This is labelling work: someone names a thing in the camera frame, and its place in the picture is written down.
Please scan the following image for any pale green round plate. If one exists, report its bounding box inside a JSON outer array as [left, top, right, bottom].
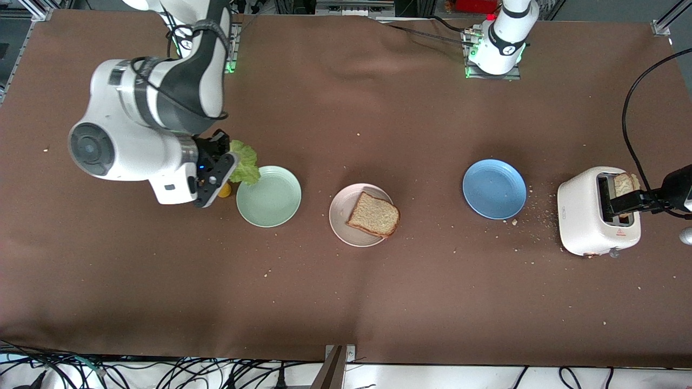
[[236, 165, 302, 228]]

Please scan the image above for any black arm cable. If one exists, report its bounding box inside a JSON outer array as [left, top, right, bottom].
[[621, 48, 692, 219], [130, 11, 230, 120]]

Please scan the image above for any aluminium frame profile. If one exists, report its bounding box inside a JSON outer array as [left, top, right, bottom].
[[19, 0, 61, 22], [651, 0, 692, 37]]

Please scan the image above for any beige round plate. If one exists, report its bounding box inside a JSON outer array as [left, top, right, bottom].
[[329, 183, 396, 248]]

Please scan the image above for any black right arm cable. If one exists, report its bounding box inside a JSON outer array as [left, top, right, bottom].
[[130, 11, 230, 120]]

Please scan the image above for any brown crust bread slice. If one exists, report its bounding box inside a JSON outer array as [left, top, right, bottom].
[[613, 172, 642, 220], [346, 191, 401, 239]]

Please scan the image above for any white two-slot toaster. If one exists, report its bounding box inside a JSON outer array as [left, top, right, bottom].
[[557, 166, 642, 257]]

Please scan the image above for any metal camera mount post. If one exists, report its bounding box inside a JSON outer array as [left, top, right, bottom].
[[311, 344, 357, 389]]

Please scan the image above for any green lettuce leaf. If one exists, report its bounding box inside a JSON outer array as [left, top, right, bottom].
[[227, 139, 262, 185]]

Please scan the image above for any brown table cloth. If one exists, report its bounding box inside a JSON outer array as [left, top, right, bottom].
[[0, 10, 692, 369]]

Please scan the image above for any blue round plate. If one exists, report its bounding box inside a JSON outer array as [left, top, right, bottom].
[[462, 159, 527, 220]]

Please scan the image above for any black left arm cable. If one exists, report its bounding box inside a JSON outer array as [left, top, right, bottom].
[[621, 48, 692, 219]]

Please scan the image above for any black base cable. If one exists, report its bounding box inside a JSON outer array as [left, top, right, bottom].
[[373, 15, 476, 49]]

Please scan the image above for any red box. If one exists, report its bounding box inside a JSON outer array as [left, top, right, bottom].
[[453, 0, 501, 15]]

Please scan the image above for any teal cable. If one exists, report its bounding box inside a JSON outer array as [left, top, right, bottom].
[[73, 354, 109, 379]]

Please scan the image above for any grey power strip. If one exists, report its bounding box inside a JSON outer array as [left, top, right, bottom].
[[315, 0, 397, 18]]

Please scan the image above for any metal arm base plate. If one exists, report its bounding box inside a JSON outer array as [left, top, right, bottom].
[[463, 27, 523, 81], [227, 22, 239, 74]]

